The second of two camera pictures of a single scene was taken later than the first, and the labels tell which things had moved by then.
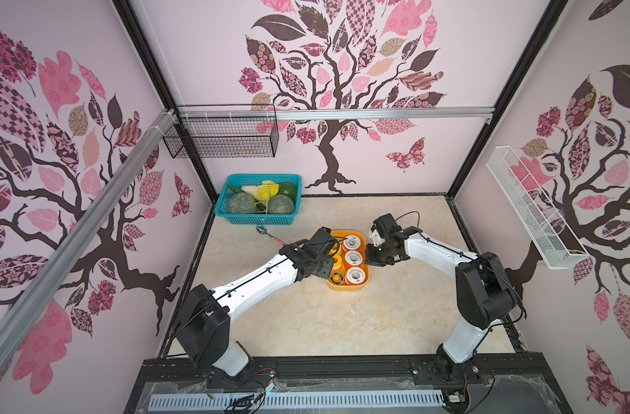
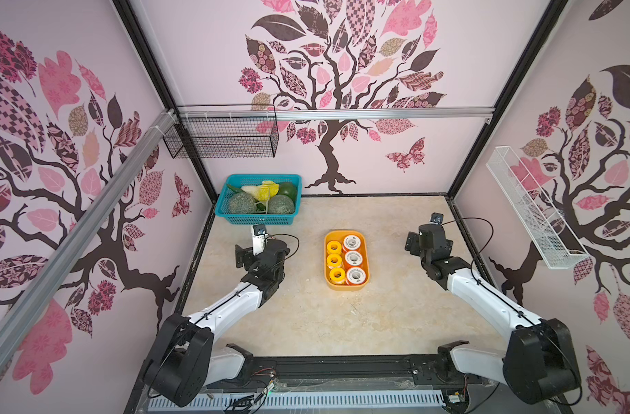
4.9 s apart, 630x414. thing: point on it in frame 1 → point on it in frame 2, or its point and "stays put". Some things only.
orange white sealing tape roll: [353, 258] stays put
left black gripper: [325, 268] → [247, 254]
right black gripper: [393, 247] → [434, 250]
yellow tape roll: [338, 262] stays put
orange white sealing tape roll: [352, 242] stays put
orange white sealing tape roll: [355, 275] stays put
